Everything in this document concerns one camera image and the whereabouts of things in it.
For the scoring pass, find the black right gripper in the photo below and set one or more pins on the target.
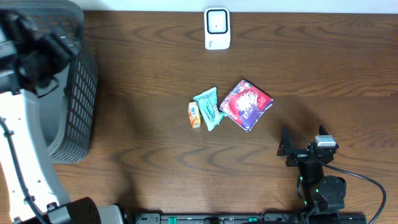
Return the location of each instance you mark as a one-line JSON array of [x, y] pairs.
[[302, 155]]

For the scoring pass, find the orange snack box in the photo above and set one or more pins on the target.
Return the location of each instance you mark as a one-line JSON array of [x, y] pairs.
[[194, 115]]

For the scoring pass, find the green wipes packet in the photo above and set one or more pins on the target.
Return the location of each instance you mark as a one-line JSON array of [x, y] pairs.
[[208, 106]]

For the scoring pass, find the purple red pad packet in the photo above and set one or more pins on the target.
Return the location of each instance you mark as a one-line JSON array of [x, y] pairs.
[[245, 104]]

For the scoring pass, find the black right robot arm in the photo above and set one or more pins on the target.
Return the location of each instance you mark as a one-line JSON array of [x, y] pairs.
[[323, 193]]

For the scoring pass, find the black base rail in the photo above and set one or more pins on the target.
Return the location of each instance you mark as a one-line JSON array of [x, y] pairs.
[[272, 217]]

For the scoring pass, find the white barcode scanner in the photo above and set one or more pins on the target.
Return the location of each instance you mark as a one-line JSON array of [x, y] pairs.
[[217, 28]]

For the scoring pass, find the dark grey plastic basket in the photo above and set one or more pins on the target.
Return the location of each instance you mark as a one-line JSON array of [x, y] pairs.
[[66, 107]]

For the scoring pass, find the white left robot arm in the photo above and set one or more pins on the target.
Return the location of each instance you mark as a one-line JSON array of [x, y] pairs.
[[28, 61]]

